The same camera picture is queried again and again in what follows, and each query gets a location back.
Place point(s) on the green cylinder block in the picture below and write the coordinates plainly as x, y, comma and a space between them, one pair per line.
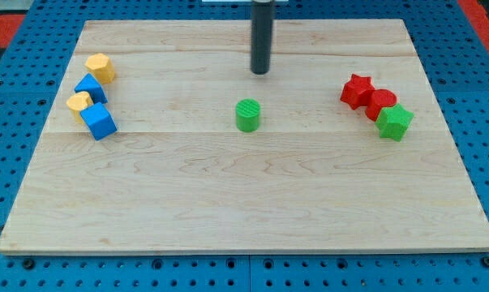
247, 115

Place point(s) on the light wooden board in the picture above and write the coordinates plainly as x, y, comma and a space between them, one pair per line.
179, 178

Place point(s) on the red star block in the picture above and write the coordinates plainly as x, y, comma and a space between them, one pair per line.
357, 91

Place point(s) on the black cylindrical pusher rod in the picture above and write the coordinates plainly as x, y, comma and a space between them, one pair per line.
262, 18

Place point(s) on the red cylinder block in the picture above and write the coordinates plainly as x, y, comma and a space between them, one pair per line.
379, 99

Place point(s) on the blue cube block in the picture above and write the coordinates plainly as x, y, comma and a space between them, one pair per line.
98, 120

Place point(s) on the green star block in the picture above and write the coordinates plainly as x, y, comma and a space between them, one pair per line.
393, 122

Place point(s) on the yellow hexagon block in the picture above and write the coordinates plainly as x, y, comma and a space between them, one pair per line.
101, 67

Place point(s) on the blue triangle block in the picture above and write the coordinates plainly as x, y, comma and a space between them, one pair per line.
90, 85

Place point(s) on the yellow heart block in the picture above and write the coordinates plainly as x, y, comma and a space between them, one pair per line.
78, 102

